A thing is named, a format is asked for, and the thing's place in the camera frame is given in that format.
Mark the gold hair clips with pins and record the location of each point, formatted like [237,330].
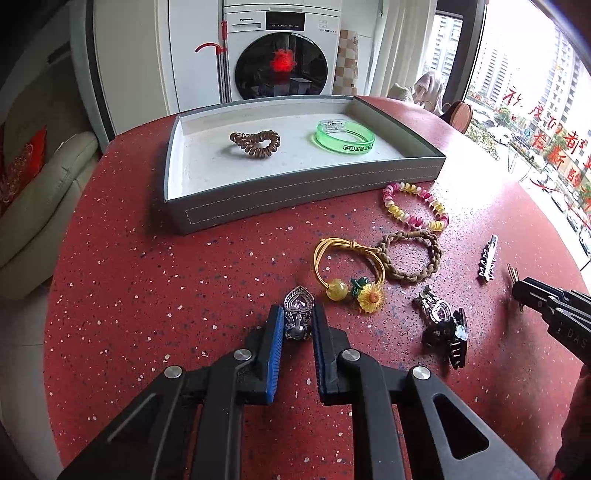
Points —
[511,273]

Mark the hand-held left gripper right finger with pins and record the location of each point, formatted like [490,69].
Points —
[319,364]

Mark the grey jewelry tray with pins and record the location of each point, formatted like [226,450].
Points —
[207,152]

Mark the silver zigzag hair clip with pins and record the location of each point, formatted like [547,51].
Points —
[488,263]

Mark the cream sofa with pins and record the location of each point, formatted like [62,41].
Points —
[46,184]

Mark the black claw hair clip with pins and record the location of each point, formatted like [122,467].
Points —
[443,339]

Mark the red hook pole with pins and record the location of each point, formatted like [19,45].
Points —
[225,69]

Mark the silver heart hair clip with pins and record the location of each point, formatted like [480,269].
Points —
[298,304]

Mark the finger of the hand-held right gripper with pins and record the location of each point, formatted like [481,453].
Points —
[531,295]
[568,327]

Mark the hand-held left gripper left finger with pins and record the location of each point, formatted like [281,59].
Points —
[276,350]

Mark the white cabinet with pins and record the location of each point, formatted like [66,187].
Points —
[194,83]

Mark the round orange chair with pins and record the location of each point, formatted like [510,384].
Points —
[459,117]

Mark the red cushion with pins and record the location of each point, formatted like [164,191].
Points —
[18,170]

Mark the pale pink blanket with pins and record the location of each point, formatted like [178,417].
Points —
[429,87]

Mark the person's right forearm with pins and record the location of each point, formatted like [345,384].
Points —
[577,438]

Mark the white curtain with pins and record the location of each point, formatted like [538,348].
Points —
[397,46]

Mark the checkered cloth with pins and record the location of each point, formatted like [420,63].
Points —
[346,69]

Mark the white washing machine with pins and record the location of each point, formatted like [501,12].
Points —
[244,32]

